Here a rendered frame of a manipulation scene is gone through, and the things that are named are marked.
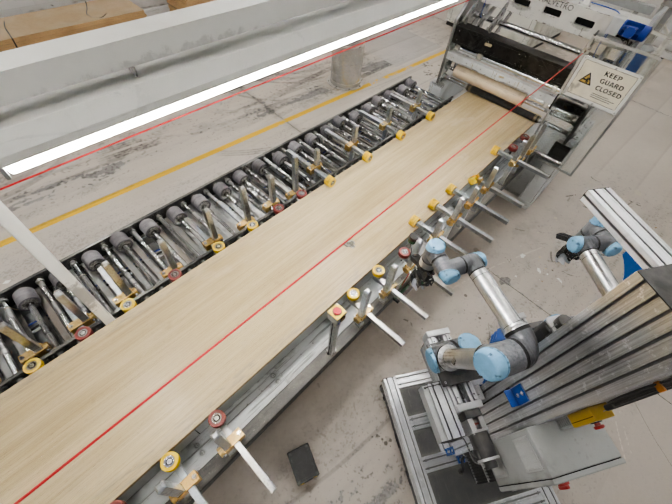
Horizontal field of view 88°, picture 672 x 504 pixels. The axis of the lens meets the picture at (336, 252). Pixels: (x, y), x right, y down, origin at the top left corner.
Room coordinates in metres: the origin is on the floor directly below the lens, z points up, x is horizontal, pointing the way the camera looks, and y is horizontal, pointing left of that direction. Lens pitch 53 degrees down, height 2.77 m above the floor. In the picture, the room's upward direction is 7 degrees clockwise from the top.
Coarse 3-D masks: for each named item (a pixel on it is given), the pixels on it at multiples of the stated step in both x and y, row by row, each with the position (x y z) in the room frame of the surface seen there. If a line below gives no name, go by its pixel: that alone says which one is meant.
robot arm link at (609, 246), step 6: (594, 234) 1.15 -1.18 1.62; (600, 234) 1.14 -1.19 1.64; (606, 234) 1.13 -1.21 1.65; (600, 240) 1.09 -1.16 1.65; (606, 240) 1.09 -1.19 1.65; (612, 240) 1.10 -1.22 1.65; (600, 246) 1.07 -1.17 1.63; (606, 246) 1.07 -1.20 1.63; (612, 246) 1.07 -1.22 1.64; (618, 246) 1.06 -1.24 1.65; (606, 252) 1.05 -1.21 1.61; (612, 252) 1.05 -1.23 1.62; (618, 252) 1.06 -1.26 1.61
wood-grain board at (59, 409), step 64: (448, 128) 3.06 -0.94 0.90; (512, 128) 3.19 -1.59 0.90; (320, 192) 1.98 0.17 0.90; (384, 192) 2.06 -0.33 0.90; (256, 256) 1.31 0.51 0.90; (320, 256) 1.37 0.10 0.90; (384, 256) 1.43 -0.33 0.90; (128, 320) 0.77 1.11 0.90; (192, 320) 0.82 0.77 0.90; (256, 320) 0.86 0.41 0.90; (64, 384) 0.40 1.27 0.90; (128, 384) 0.44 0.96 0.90; (192, 384) 0.47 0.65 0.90; (0, 448) 0.11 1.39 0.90; (64, 448) 0.14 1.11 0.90; (128, 448) 0.16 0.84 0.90
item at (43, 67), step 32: (224, 0) 0.92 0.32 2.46; (256, 0) 0.94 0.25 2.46; (288, 0) 1.00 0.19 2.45; (320, 0) 1.09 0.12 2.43; (96, 32) 0.69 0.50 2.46; (128, 32) 0.70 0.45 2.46; (160, 32) 0.73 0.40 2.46; (192, 32) 0.79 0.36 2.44; (224, 32) 0.85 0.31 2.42; (0, 64) 0.54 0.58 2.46; (32, 64) 0.55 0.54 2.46; (64, 64) 0.59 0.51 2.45; (96, 64) 0.62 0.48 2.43; (128, 64) 0.67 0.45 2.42; (0, 96) 0.50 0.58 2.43; (32, 96) 0.53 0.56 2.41; (0, 224) 0.73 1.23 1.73
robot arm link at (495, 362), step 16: (432, 352) 0.64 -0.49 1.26; (448, 352) 0.62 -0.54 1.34; (464, 352) 0.57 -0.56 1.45; (480, 352) 0.51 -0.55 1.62; (496, 352) 0.50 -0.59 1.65; (512, 352) 0.51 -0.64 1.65; (432, 368) 0.59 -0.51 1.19; (448, 368) 0.57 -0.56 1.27; (464, 368) 0.53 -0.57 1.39; (480, 368) 0.47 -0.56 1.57; (496, 368) 0.45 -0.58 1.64; (512, 368) 0.46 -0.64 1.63
